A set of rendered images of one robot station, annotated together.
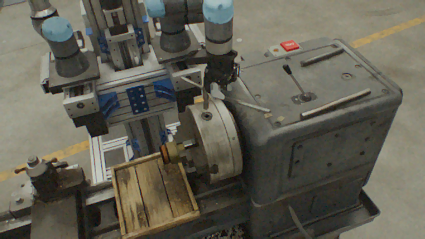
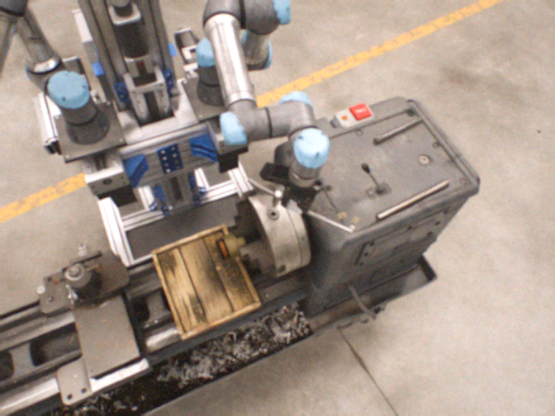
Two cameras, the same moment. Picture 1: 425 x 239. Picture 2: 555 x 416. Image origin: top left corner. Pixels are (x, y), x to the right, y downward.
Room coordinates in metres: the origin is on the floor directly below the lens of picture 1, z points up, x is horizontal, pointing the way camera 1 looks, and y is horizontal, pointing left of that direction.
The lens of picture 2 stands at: (0.24, 0.16, 2.49)
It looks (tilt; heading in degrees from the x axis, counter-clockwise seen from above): 61 degrees down; 347
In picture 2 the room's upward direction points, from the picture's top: 5 degrees clockwise
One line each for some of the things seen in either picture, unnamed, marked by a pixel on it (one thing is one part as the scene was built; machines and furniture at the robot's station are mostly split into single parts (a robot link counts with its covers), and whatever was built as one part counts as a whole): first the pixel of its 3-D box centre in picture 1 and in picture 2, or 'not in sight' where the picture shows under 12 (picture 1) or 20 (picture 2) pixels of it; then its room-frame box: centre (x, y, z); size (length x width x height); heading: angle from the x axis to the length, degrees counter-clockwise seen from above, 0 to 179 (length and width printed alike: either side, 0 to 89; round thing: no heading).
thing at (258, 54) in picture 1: (253, 59); (319, 130); (1.22, -0.19, 1.24); 0.09 x 0.08 x 0.03; 106
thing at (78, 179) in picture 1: (57, 186); (99, 286); (0.84, 0.62, 0.99); 0.20 x 0.10 x 0.05; 106
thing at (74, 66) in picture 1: (69, 58); (84, 120); (1.39, 0.63, 1.21); 0.15 x 0.15 x 0.10
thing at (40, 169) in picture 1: (35, 165); (77, 274); (0.84, 0.65, 1.13); 0.08 x 0.08 x 0.03
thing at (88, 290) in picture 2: (44, 177); (86, 281); (0.83, 0.64, 1.07); 0.07 x 0.07 x 0.10; 16
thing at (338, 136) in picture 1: (298, 114); (366, 190); (1.06, -0.36, 1.06); 0.59 x 0.48 x 0.39; 106
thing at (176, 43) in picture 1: (174, 35); (215, 82); (1.52, 0.15, 1.21); 0.15 x 0.15 x 0.10
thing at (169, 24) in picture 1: (172, 12); (214, 59); (1.52, 0.14, 1.33); 0.13 x 0.12 x 0.14; 94
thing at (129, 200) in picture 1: (152, 190); (205, 279); (0.86, 0.27, 0.89); 0.36 x 0.30 x 0.04; 16
